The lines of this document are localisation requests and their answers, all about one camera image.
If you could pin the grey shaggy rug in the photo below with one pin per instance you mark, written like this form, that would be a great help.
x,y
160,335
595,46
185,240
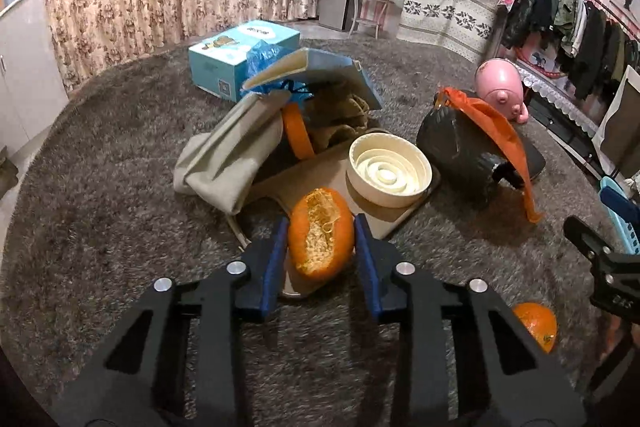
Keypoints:
x,y
100,232

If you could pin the blue open box lid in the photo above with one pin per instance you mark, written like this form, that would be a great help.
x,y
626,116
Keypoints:
x,y
345,77

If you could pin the white lace cloth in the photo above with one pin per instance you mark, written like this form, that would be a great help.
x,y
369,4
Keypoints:
x,y
550,89

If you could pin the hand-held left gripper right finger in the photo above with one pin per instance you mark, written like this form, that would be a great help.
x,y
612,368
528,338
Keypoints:
x,y
367,267

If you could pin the black flat box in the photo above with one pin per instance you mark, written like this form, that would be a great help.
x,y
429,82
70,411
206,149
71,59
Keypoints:
x,y
532,159

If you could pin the orange fruit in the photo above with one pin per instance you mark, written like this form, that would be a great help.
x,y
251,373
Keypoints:
x,y
537,322

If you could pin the brown paper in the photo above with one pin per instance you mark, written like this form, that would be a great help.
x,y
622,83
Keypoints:
x,y
340,112

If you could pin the pink printed box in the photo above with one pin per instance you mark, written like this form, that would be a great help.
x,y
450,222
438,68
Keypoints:
x,y
542,59

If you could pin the brown board white frame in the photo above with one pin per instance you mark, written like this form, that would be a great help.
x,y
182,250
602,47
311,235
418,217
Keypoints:
x,y
622,127

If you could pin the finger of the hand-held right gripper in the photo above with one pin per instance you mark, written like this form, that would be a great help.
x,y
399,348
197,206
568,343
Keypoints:
x,y
585,237
622,217

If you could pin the large orange peel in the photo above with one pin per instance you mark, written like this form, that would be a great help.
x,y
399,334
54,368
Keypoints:
x,y
300,232

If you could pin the pink pig cup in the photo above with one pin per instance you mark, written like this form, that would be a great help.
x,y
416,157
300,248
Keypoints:
x,y
495,82

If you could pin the light blue tissue box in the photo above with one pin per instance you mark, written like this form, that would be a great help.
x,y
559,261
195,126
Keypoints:
x,y
220,57

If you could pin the patterned cloth covered cabinet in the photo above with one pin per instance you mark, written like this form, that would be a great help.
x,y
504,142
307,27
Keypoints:
x,y
440,12

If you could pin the blue plastic bag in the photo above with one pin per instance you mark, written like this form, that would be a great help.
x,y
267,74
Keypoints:
x,y
262,57

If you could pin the low dark cabinet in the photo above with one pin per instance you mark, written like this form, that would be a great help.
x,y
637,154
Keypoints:
x,y
560,122

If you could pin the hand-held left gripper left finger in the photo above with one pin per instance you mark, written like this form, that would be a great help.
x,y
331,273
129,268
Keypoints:
x,y
275,267

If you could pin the row of hanging clothes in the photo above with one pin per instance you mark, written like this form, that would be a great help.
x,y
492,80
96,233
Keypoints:
x,y
590,37

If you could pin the white cabinet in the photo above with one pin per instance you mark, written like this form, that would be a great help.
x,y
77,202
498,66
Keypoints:
x,y
25,72

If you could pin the white ridged round bowl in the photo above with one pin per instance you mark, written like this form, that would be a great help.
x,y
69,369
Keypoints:
x,y
360,187

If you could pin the black plastic bag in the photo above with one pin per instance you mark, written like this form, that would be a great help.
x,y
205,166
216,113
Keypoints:
x,y
460,147

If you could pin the brown tray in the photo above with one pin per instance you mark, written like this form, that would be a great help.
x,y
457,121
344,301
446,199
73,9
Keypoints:
x,y
310,172

